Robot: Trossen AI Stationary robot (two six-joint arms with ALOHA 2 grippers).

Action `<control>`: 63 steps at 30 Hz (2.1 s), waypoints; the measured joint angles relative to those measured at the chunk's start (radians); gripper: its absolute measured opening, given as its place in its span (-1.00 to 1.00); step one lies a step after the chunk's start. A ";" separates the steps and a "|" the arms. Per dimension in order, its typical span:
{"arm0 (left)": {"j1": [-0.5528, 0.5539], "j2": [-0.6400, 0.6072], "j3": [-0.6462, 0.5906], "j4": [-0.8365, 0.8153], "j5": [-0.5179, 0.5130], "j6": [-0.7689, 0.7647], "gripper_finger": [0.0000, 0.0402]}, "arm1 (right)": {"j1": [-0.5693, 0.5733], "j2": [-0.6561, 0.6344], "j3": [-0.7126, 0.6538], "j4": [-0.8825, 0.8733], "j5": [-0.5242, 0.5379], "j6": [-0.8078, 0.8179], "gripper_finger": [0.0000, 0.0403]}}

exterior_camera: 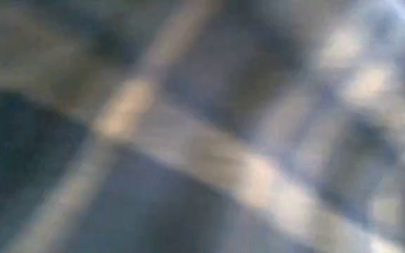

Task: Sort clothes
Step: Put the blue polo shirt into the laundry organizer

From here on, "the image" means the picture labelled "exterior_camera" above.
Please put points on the blue plaid shirt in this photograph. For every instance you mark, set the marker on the blue plaid shirt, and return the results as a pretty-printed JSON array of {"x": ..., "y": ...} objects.
[{"x": 202, "y": 140}]

